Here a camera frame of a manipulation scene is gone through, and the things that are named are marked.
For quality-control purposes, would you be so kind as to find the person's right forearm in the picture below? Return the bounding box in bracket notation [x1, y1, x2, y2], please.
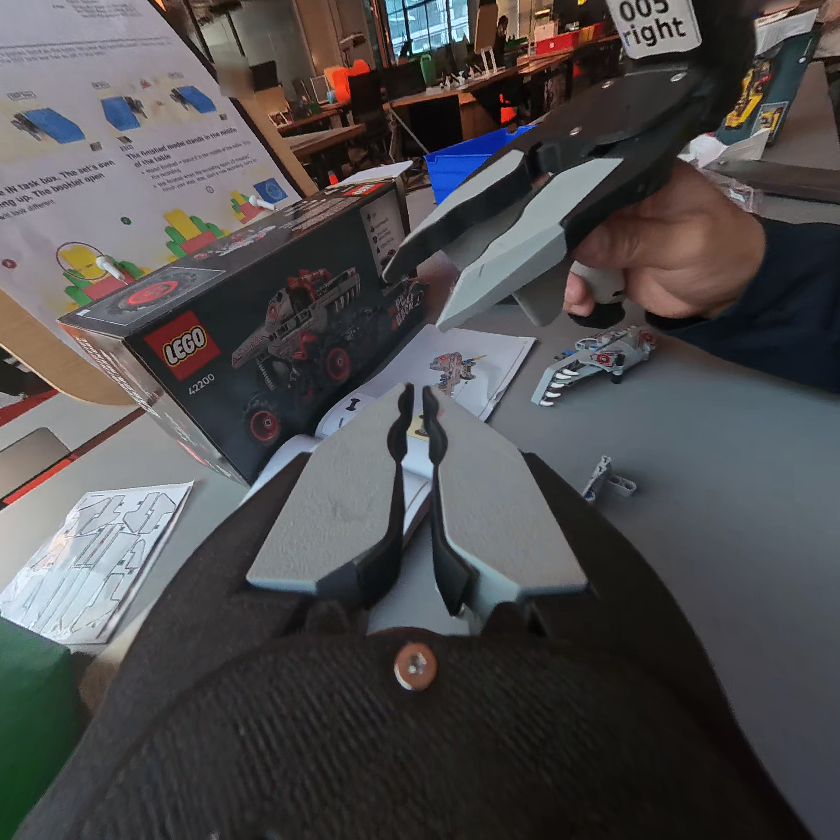
[646, 217, 840, 395]

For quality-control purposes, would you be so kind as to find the wooden desk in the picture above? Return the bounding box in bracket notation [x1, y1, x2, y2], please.
[384, 52, 572, 142]
[279, 105, 368, 160]

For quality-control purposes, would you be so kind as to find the green plastic bin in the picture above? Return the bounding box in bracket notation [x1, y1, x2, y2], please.
[0, 617, 88, 840]

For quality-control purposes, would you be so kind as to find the grey toothed lego jaw assembly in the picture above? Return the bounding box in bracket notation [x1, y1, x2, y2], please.
[530, 326, 659, 408]

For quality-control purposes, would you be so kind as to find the orange plastic container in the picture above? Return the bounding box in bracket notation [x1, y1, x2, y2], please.
[326, 60, 371, 102]

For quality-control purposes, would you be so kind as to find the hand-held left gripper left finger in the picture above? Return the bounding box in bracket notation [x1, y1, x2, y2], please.
[246, 382, 416, 610]

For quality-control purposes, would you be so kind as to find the dark flat tray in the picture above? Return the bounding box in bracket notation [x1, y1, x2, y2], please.
[705, 157, 840, 206]

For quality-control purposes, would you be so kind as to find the black office chair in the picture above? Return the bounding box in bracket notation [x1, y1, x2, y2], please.
[346, 69, 388, 142]

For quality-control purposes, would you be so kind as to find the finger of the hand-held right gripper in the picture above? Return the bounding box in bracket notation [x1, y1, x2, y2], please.
[435, 156, 624, 332]
[382, 151, 534, 284]

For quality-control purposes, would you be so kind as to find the person's right hand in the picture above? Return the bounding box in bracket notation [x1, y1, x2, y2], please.
[563, 161, 767, 322]

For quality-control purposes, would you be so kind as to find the black lego set box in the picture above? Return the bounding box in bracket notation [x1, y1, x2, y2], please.
[58, 177, 431, 487]

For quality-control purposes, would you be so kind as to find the red plastic bin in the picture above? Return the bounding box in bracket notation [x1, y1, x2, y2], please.
[535, 23, 608, 56]

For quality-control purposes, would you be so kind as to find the instruction poster board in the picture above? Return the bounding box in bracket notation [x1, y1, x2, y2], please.
[0, 0, 319, 408]

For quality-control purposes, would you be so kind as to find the grey angled lego beam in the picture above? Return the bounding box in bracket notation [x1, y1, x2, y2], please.
[581, 456, 637, 504]

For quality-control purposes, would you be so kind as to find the lego box with yellow model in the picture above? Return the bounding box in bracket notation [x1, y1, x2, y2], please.
[715, 10, 821, 147]

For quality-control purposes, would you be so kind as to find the open instruction booklet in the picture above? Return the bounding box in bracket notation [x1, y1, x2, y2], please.
[249, 325, 536, 536]

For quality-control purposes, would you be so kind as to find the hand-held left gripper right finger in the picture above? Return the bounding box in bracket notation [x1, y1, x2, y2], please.
[422, 386, 589, 634]

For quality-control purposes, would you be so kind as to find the blue plastic bin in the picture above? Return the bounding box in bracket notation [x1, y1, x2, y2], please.
[425, 125, 536, 206]

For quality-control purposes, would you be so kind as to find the white plastic bag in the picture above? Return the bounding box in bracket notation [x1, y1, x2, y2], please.
[679, 128, 772, 166]

